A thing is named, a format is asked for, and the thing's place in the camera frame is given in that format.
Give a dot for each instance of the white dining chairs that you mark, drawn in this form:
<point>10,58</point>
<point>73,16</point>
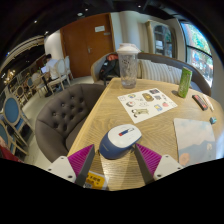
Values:
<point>61,75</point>

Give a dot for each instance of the blue padded chairs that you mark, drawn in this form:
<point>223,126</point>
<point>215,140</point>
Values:
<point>11,113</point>

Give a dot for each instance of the black and red small box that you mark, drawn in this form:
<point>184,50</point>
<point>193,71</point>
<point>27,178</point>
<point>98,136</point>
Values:
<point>200,102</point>

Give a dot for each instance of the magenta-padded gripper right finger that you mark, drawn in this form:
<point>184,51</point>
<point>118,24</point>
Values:
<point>151,161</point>

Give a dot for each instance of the grey tufted armchair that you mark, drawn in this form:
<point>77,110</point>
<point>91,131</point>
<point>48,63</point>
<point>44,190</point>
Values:
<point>60,120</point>

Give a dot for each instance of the white sticker sheet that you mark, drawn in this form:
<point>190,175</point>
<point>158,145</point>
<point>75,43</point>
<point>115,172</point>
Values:
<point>146,105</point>

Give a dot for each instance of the large window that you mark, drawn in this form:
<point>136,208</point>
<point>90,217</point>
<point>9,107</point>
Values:
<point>198,50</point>

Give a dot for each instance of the striped cushion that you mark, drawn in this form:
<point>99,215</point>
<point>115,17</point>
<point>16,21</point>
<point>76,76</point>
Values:
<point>160,71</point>

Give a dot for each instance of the pale grey mouse pad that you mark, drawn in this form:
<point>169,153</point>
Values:
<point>193,140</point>

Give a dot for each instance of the black backpack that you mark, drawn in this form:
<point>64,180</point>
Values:
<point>109,68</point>

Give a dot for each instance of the grey curved sofa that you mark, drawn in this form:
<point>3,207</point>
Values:
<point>196,75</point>

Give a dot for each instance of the white pen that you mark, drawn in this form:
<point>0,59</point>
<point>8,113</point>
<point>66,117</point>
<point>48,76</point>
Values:
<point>208,102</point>

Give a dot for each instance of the person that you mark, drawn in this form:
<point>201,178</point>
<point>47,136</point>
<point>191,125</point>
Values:
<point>51,66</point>

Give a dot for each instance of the white and blue computer mouse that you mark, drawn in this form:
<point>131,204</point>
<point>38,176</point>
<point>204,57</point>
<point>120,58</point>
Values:
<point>118,140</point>

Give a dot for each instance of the clear shaker bottle white lid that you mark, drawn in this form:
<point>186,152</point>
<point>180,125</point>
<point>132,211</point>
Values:
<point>128,66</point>

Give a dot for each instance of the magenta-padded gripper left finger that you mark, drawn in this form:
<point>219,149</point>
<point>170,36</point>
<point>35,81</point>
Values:
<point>78,163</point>

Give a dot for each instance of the green drink can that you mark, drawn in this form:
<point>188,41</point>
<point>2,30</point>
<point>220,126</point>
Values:
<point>184,82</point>

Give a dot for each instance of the small blue eraser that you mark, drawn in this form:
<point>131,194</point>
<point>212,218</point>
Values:
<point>213,120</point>

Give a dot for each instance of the arched glass cabinet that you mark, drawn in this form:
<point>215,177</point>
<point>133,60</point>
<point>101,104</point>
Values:
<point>162,40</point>

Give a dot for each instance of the brown wooden door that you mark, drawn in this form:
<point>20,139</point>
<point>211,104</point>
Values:
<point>83,50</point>

